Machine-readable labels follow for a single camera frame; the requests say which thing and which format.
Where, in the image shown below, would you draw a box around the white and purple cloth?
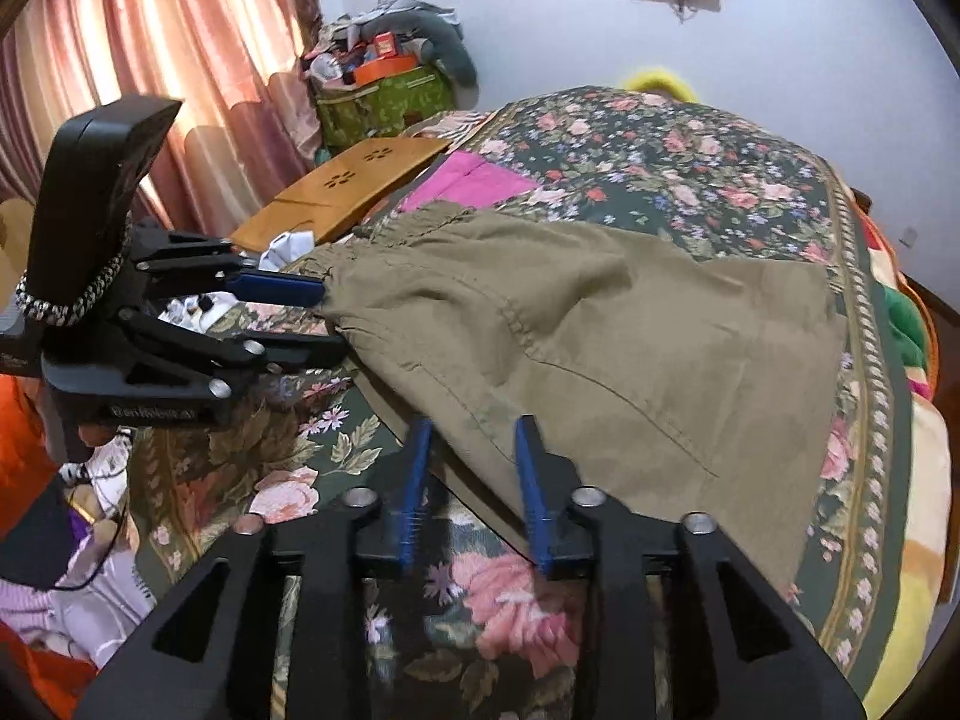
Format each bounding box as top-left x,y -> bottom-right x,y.
0,435 -> 160,672

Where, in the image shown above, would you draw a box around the olive green shorts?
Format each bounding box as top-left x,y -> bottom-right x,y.
289,202 -> 848,592

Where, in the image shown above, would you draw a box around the green patterned storage box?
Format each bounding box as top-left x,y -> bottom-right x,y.
315,64 -> 460,157

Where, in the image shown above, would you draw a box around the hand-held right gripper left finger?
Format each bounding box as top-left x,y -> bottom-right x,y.
75,417 -> 436,720

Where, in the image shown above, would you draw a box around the floral bedspread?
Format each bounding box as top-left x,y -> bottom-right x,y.
127,86 -> 917,720

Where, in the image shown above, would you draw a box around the wooden board with flower cutouts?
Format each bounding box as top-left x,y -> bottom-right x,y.
229,136 -> 452,257

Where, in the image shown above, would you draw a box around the black cable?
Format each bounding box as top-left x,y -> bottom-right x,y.
51,457 -> 128,595

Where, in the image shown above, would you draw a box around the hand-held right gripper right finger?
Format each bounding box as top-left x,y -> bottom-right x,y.
513,414 -> 871,720

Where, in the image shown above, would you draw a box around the orange cloth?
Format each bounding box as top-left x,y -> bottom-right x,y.
0,373 -> 102,720

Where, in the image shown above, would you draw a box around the white crumpled cloth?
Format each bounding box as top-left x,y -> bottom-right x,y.
259,231 -> 317,272

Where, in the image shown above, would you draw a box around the multicoloured fleece blanket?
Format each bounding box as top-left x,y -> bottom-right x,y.
847,184 -> 960,720

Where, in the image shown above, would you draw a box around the orange box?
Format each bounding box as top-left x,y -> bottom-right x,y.
351,52 -> 419,89

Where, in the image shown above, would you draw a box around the yellow fluffy item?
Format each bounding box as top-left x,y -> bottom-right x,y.
625,64 -> 704,104

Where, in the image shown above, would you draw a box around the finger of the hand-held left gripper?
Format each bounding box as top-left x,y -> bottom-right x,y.
133,229 -> 326,309
112,306 -> 349,402

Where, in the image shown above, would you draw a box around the pink striped curtain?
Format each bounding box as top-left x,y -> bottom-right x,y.
0,0 -> 332,241

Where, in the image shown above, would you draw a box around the grey stuffed tube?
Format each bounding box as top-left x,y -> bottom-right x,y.
409,6 -> 482,92

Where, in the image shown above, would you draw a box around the pink cloth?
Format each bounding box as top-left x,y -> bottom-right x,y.
397,150 -> 542,215

